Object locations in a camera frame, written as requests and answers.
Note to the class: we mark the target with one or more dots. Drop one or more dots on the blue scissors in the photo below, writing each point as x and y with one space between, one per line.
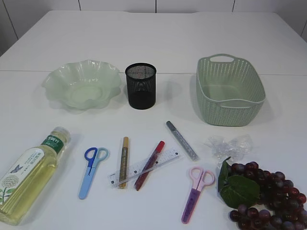
94 156

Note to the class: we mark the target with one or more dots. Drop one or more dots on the pink scissors with purple sheath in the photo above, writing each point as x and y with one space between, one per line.
200 178

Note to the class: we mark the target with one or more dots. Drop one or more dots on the red glitter pen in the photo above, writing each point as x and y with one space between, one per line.
142 177

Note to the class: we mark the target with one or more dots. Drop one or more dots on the black mesh pen holder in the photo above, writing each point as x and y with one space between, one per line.
141 85

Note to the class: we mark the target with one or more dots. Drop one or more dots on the green woven plastic basket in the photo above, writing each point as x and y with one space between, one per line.
229 94

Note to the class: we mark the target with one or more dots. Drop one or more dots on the yellow tea bottle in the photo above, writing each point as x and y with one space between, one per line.
24 181

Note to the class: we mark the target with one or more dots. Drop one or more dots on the gold glitter pen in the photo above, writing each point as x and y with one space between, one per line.
124 163

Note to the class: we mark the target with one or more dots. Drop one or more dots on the clear plastic ruler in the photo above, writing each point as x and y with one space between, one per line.
137 169

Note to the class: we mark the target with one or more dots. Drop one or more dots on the clear plastic sheet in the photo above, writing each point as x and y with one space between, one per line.
236 148

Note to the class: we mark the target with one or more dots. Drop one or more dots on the purple grape bunch with leaves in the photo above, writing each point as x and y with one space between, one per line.
260 199

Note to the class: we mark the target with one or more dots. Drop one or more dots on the silver glitter pen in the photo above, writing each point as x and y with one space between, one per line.
185 145

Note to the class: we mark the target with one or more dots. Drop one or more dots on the green wavy glass plate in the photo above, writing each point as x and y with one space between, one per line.
83 85

